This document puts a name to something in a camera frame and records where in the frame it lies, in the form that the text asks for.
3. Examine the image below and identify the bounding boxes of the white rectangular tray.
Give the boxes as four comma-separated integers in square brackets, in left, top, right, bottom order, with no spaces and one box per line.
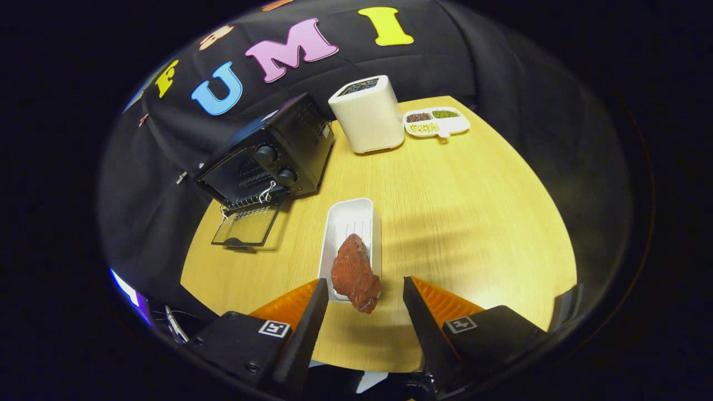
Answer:
[318,198,383,303]

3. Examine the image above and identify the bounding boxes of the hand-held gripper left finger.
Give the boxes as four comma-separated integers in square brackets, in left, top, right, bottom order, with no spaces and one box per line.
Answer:
[187,277,330,397]

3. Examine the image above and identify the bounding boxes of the red meat steak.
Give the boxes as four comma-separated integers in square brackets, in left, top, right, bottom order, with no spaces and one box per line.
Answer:
[331,233,383,314]

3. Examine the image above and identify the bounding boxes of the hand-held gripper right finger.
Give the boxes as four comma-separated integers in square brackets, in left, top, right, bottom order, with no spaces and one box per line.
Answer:
[402,276,549,394]

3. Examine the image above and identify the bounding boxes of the white bread toaster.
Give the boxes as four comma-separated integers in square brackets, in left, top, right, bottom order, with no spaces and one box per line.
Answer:
[328,75,406,155]

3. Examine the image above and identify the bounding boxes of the black toaster oven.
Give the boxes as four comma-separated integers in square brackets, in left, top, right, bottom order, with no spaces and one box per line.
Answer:
[194,92,336,249]

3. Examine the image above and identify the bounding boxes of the white divided dish with beans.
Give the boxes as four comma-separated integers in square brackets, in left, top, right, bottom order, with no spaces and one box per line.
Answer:
[403,106,471,139]

